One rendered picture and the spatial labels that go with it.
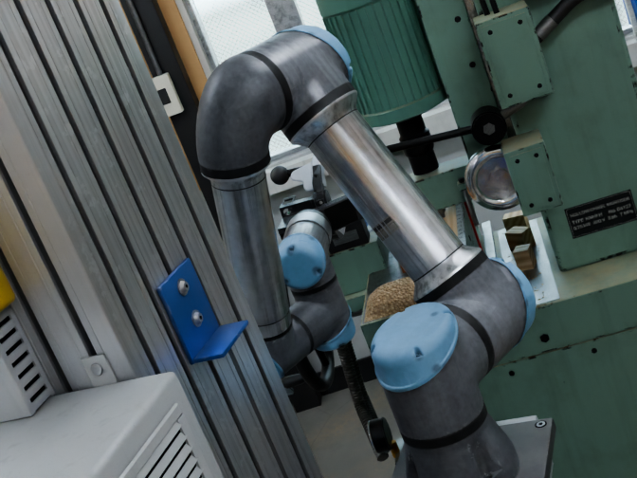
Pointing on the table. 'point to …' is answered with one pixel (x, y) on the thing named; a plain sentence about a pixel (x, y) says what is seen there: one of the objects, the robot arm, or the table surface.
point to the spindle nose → (424, 160)
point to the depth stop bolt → (467, 200)
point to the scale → (461, 223)
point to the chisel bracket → (443, 183)
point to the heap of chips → (390, 299)
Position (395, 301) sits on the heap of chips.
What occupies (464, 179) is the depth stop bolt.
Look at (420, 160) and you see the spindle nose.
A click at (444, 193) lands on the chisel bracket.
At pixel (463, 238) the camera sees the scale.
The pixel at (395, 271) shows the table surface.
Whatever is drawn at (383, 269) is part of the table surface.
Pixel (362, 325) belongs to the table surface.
